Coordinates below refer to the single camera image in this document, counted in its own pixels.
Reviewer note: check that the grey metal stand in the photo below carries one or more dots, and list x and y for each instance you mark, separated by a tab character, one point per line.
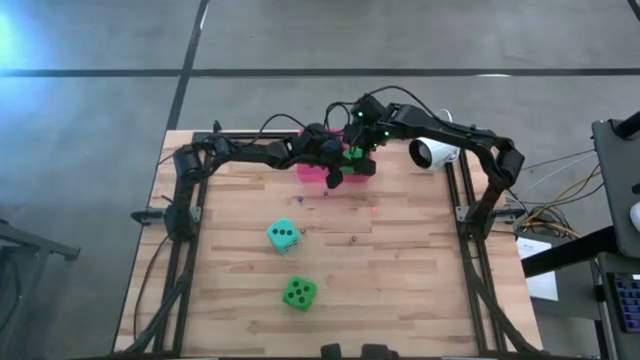
35	242

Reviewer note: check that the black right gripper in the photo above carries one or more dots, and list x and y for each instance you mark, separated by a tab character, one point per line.
365	135

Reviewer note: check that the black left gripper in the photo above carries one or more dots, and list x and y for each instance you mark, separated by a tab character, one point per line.
320	147

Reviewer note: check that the teal foam die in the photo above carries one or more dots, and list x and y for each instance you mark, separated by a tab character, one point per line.
285	242

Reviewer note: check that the white paper sheet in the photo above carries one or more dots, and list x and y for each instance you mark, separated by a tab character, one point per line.
542	285

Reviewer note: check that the green foam die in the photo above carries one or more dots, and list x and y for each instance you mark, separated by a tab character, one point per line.
300	293
354	154

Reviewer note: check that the dark grey cart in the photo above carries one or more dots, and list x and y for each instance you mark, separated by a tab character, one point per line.
617	190

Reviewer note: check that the pink plastic tray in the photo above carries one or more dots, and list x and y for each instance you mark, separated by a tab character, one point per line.
310	175

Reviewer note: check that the white camera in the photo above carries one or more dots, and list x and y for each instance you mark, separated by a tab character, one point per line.
435	152

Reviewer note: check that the black aluminium table frame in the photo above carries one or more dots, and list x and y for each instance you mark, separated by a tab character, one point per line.
240	134

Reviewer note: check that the computer keyboard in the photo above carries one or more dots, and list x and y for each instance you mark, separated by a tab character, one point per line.
629	302

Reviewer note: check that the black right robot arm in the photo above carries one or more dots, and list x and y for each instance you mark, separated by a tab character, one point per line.
450	132

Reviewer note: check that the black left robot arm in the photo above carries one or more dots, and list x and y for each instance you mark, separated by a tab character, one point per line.
250	152

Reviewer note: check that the small white device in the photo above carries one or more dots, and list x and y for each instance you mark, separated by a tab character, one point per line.
636	216

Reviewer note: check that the black metal beam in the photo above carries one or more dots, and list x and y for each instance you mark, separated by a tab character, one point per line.
565	252

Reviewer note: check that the black cart pole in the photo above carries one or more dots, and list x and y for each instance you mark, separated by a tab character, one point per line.
629	125

